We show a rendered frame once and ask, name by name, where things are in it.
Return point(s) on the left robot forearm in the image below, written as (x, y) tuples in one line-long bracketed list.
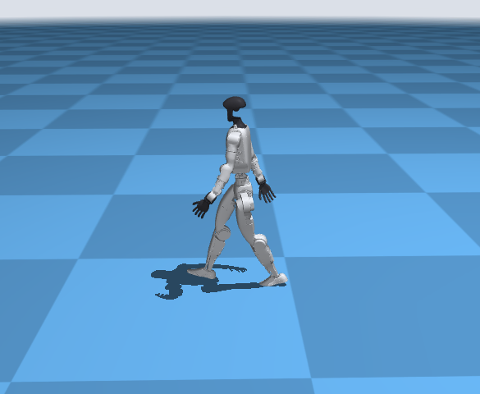
[(220, 183)]

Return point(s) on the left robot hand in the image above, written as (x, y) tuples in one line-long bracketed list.
[(203, 206)]

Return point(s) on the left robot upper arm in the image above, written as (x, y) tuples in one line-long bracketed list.
[(232, 143)]

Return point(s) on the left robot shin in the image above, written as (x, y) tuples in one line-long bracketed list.
[(264, 255)]

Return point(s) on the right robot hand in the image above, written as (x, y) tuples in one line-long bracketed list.
[(264, 189)]

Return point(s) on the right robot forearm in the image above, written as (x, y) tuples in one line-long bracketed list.
[(256, 169)]

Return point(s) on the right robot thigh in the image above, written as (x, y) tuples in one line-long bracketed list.
[(224, 211)]

